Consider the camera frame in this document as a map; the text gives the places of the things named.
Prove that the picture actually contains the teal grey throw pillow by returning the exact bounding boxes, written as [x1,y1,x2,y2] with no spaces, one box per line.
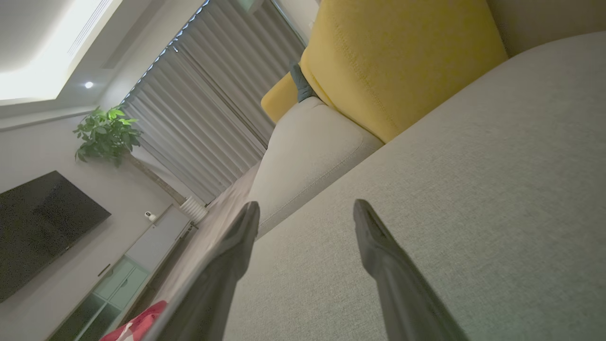
[289,62,317,103]

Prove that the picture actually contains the black flat television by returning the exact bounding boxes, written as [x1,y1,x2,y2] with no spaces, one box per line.
[0,170,112,304]

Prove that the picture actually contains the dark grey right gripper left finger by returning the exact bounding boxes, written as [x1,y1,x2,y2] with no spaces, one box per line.
[142,201,261,341]

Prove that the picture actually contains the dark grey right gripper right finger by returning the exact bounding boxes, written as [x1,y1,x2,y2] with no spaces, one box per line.
[353,199,469,341]

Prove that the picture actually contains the wide yellow sofa back cushion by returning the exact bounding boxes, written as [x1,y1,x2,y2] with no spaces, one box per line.
[299,0,508,143]

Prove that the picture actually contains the white ribbed plant pot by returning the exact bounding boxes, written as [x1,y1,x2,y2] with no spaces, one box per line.
[179,196,208,224]

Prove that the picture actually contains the green potted tree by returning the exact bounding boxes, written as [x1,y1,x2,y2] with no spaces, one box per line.
[73,106,188,205]

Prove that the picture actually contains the small grey sofa seat cushion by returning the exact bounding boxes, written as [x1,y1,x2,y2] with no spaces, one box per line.
[248,97,384,238]

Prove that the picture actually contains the narrow yellow sofa back cushion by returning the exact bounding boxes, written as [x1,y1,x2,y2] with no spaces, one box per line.
[261,72,300,124]

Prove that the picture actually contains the white and green TV cabinet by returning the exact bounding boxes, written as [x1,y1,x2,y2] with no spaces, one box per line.
[47,205,197,341]

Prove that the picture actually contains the grey pleated curtain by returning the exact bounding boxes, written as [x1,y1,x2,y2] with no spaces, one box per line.
[120,0,308,205]

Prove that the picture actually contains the red and white jersey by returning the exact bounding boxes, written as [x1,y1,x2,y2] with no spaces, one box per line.
[100,300,168,341]

